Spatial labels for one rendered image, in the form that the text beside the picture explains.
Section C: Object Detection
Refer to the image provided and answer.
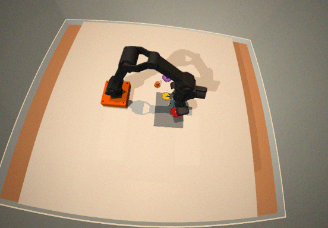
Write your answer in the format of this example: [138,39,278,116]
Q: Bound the purple gear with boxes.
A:
[162,75,171,82]

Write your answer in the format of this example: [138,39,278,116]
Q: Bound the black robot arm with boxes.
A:
[105,46,207,102]

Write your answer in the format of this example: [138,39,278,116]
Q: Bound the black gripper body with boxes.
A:
[170,82,190,116]

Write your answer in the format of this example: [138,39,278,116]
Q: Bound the red gear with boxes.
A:
[170,107,179,117]

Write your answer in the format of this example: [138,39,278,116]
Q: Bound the brown gear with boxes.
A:
[154,81,160,88]

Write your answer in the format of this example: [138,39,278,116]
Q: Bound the yellow gear with black stripe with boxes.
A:
[162,93,170,100]

